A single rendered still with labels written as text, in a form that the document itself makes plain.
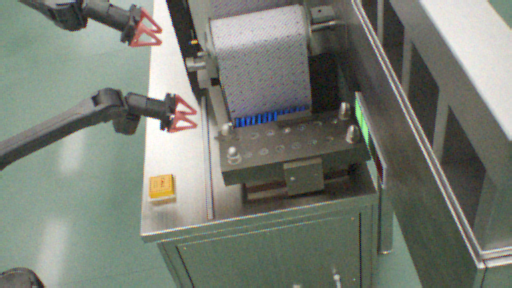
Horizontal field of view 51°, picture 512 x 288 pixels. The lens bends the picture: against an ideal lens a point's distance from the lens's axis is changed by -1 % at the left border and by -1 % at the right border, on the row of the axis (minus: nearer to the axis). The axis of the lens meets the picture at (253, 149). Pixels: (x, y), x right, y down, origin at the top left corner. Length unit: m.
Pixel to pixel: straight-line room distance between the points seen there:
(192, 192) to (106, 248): 1.23
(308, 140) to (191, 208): 0.38
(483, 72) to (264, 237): 1.03
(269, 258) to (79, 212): 1.52
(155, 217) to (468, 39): 1.07
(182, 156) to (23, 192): 1.68
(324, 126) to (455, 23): 0.82
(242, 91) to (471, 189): 0.85
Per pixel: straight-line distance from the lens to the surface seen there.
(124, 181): 3.00
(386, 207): 2.21
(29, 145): 1.52
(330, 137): 1.47
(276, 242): 1.59
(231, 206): 1.51
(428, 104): 0.91
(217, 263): 1.65
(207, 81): 1.57
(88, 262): 2.74
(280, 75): 1.49
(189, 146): 1.71
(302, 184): 1.47
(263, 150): 1.46
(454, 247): 0.81
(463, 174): 0.81
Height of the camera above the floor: 2.05
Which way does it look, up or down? 44 degrees down
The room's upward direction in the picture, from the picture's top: 12 degrees counter-clockwise
